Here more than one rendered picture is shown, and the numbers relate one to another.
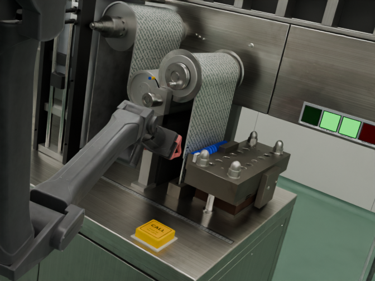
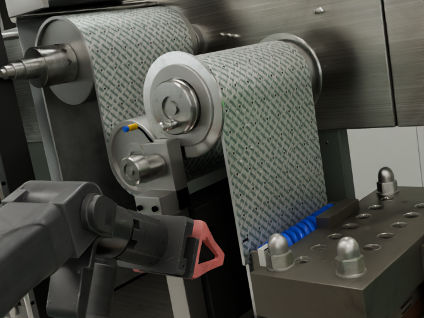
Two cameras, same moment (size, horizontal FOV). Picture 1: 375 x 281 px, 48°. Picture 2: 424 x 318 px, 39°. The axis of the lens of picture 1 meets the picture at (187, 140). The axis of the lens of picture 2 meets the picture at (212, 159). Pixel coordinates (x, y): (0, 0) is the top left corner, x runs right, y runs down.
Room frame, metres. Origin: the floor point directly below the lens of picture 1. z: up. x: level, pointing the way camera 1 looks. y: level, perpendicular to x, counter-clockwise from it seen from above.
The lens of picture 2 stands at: (0.37, -0.14, 1.33)
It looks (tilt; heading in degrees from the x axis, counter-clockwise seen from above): 11 degrees down; 12
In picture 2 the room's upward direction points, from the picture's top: 10 degrees counter-clockwise
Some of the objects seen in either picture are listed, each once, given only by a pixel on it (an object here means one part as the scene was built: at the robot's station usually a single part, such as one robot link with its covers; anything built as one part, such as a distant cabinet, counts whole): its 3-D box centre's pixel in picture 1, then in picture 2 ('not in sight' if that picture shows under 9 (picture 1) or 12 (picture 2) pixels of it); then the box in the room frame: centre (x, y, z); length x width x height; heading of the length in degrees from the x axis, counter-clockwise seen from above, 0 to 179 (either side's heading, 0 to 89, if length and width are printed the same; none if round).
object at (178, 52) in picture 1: (179, 76); (182, 105); (1.18, 0.06, 1.25); 0.15 x 0.01 x 0.15; 60
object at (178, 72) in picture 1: (177, 76); (175, 106); (1.17, 0.06, 1.25); 0.07 x 0.02 x 0.07; 60
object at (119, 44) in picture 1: (145, 29); (122, 53); (1.42, 0.21, 1.34); 0.25 x 0.14 x 0.14; 150
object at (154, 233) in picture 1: (155, 233); not in sight; (0.90, 0.03, 0.91); 0.07 x 0.07 x 0.02; 60
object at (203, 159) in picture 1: (203, 156); (278, 250); (1.11, -0.05, 1.05); 0.04 x 0.04 x 0.04
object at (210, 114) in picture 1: (210, 122); (281, 178); (1.26, -0.06, 1.11); 0.23 x 0.01 x 0.18; 150
